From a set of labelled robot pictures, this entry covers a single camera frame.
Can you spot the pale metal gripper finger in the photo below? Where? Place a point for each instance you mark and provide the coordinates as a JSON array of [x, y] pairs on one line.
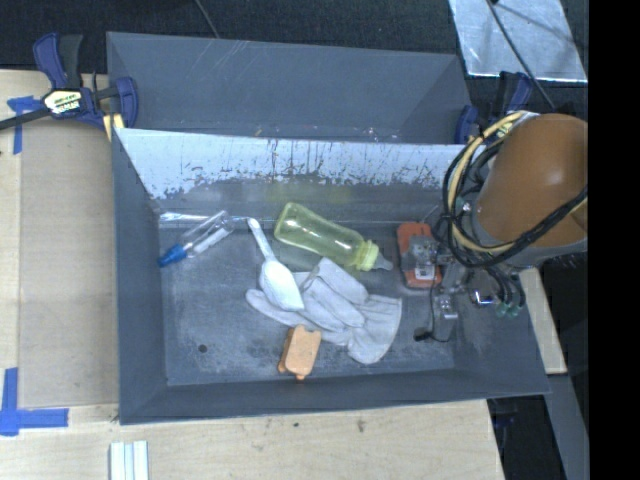
[[445, 308], [423, 256]]

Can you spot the orange-red box-shaped tool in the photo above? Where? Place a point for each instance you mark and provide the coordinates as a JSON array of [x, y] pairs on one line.
[[411, 233]]

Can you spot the white work glove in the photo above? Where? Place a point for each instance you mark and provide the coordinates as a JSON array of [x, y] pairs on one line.
[[360, 318]]

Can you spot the yellow-green baby bottle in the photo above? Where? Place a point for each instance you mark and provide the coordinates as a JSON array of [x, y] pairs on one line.
[[320, 235]]

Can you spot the white plastic scoop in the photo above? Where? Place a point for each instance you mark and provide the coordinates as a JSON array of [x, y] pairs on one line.
[[280, 283]]

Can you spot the orange flat sponge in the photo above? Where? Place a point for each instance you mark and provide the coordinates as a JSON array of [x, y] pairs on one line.
[[300, 350]]

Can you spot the grey metal bin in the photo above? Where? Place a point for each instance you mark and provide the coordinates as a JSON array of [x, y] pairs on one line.
[[230, 328]]

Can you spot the clear bottle with blue cap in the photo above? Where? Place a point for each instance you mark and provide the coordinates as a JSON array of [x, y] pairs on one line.
[[205, 235]]

